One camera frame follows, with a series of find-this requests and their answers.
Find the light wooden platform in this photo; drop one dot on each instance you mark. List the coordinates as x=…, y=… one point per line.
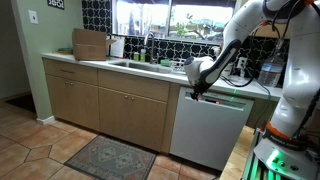
x=236, y=156

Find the black wall sign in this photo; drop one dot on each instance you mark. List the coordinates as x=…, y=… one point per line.
x=55, y=3

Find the brown cardboard box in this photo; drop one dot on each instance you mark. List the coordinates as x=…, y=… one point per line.
x=88, y=45

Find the white light switch plate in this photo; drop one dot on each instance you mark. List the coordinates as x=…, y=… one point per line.
x=33, y=16

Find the white countertop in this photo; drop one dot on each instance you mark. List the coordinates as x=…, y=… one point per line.
x=263, y=91

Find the steel kitchen sink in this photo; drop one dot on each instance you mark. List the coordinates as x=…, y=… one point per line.
x=140, y=66

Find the white dishwasher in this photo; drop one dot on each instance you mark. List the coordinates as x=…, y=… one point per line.
x=206, y=133

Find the kitchen window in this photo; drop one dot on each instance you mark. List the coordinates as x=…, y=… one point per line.
x=200, y=20

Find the chrome arched faucet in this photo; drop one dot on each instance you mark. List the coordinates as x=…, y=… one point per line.
x=153, y=50

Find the wide light wood panel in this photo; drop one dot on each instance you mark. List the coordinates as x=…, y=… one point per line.
x=133, y=85

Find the green soap bottle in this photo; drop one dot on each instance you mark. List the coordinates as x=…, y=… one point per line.
x=136, y=56
x=143, y=56

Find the light wood cabinet door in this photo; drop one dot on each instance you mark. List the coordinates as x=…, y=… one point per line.
x=113, y=115
x=148, y=123
x=56, y=100
x=83, y=105

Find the light wood drawer front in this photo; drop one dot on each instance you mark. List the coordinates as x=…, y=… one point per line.
x=70, y=71

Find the light wood base cabinet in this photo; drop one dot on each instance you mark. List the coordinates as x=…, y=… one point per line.
x=171, y=116

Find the patterned green pink rug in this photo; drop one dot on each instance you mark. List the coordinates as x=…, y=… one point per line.
x=111, y=160

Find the small dish rack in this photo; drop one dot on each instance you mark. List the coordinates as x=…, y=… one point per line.
x=178, y=66

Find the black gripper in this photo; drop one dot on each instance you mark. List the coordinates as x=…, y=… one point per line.
x=200, y=87

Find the clear plastic water jug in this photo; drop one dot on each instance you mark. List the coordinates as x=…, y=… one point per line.
x=270, y=71

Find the green flat tray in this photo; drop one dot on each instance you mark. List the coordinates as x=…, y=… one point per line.
x=65, y=51

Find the white wall outlet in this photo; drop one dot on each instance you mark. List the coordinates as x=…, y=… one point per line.
x=242, y=62

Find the green sponge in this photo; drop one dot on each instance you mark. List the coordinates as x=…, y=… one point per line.
x=165, y=62

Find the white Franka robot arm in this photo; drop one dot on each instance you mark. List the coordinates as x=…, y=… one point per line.
x=300, y=73

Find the grey robot mounting stand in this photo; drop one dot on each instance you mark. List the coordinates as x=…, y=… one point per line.
x=290, y=163

